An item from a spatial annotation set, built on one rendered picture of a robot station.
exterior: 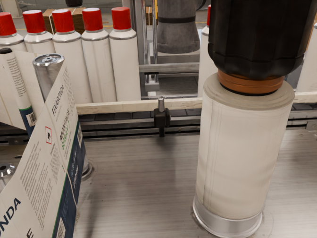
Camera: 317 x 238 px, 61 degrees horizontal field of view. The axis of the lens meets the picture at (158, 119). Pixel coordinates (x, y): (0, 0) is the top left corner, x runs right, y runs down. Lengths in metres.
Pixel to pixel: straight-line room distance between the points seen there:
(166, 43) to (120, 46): 0.35
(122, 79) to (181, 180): 0.24
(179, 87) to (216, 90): 0.53
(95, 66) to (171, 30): 0.36
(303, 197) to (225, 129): 0.21
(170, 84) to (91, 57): 0.33
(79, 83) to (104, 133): 0.11
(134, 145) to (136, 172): 0.07
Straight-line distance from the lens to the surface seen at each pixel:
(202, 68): 0.55
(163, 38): 0.85
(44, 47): 0.55
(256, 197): 0.32
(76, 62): 0.54
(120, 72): 0.53
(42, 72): 0.35
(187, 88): 0.78
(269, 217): 0.40
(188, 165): 0.44
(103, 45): 0.52
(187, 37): 0.84
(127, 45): 0.51
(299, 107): 0.64
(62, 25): 0.53
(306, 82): 0.64
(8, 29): 0.56
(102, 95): 0.56
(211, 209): 0.34
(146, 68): 0.58
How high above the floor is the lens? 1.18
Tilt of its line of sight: 33 degrees down
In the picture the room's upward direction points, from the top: 2 degrees counter-clockwise
